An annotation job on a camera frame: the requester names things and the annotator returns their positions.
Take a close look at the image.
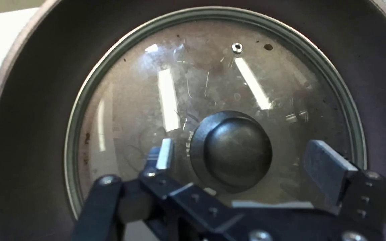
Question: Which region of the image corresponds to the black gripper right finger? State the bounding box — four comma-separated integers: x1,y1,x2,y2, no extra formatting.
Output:
303,139,386,241

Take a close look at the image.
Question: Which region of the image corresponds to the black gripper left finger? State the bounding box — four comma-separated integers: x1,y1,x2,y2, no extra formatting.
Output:
70,144,229,241

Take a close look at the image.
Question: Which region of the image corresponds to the glass lid black knob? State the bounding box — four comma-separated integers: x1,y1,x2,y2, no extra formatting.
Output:
64,5,367,210

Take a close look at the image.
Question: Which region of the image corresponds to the dark frying pan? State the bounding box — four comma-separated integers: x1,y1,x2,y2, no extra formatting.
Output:
0,0,386,241

